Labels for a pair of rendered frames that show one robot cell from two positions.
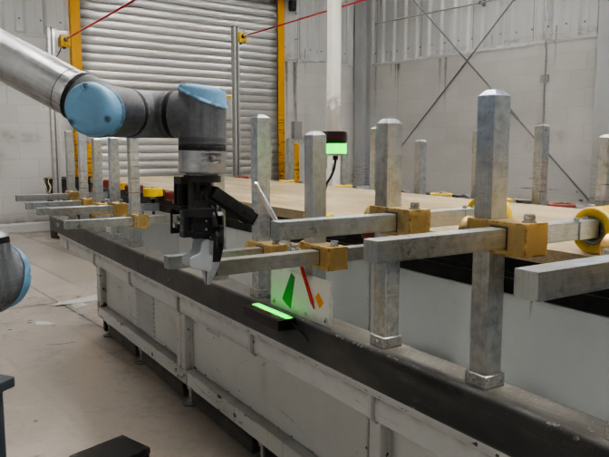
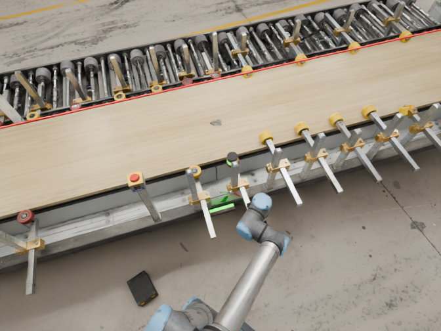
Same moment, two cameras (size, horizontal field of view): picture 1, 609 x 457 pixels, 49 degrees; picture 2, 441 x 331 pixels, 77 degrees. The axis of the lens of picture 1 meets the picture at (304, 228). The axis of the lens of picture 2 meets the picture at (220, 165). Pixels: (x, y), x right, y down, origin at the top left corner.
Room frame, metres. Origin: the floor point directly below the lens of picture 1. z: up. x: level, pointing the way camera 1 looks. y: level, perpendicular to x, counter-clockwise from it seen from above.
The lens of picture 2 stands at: (1.29, 0.77, 2.38)
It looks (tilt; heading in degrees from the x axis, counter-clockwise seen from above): 58 degrees down; 287
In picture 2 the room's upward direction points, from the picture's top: 2 degrees counter-clockwise
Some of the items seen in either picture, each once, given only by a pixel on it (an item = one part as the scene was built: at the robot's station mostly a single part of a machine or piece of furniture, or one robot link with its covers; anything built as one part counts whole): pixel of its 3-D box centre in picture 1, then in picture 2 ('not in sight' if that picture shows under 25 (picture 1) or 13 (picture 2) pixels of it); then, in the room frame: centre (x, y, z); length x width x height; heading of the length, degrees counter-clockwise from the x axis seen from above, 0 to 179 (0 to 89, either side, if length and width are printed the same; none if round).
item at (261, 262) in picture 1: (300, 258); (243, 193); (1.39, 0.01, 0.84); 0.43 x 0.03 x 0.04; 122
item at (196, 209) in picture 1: (198, 207); not in sight; (1.27, 0.20, 0.97); 0.09 x 0.08 x 0.12; 122
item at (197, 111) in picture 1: (200, 117); (260, 205); (1.28, 0.20, 1.14); 0.10 x 0.09 x 0.12; 72
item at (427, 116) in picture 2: not in sight; (415, 130); (0.40, -0.69, 0.92); 0.04 x 0.04 x 0.48; 32
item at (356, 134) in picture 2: not in sight; (344, 154); (0.82, -0.42, 0.87); 0.04 x 0.04 x 0.48; 32
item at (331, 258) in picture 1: (322, 254); (237, 184); (1.44, -0.04, 0.85); 0.14 x 0.06 x 0.05; 32
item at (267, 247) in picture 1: (265, 251); (199, 198); (1.65, 0.10, 0.82); 0.14 x 0.06 x 0.05; 32
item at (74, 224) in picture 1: (125, 221); (33, 254); (2.46, 0.66, 0.80); 0.44 x 0.03 x 0.04; 122
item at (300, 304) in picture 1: (298, 294); (230, 198); (1.47, 0.01, 0.75); 0.26 x 0.01 x 0.10; 32
